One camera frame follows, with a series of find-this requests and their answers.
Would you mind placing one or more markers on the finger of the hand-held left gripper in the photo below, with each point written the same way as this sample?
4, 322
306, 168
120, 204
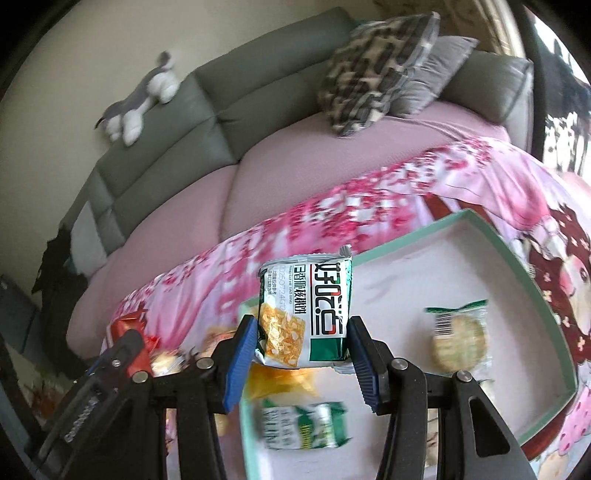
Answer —
129, 355

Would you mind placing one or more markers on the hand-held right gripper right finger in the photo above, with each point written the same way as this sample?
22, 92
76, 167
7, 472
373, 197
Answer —
369, 374

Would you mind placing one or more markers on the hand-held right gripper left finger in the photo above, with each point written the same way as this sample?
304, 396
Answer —
238, 369

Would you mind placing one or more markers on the green white cracker packet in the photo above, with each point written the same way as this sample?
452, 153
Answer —
300, 424
300, 318

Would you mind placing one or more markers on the teal cardboard box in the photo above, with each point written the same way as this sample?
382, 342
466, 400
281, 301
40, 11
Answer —
406, 300

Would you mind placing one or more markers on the round cookie packet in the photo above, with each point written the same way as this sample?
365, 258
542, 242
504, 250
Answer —
457, 341

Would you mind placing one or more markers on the red snack packet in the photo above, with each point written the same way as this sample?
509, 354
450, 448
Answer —
131, 323

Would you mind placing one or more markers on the black cloth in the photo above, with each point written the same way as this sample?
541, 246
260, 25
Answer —
55, 295

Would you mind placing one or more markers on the pink bed mattress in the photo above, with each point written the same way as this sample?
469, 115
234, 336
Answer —
184, 207

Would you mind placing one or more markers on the pink printed blanket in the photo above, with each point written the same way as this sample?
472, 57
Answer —
323, 217

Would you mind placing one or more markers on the grey white plush toy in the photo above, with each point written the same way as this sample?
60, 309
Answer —
138, 106

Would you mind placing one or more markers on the grey sofa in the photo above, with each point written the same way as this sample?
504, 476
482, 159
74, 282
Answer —
258, 83

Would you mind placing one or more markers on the black patterned pillow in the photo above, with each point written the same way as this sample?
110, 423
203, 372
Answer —
369, 74

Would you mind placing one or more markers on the grey pillow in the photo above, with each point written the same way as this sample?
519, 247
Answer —
438, 78

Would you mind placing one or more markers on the patterned curtain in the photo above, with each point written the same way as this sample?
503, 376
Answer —
489, 27

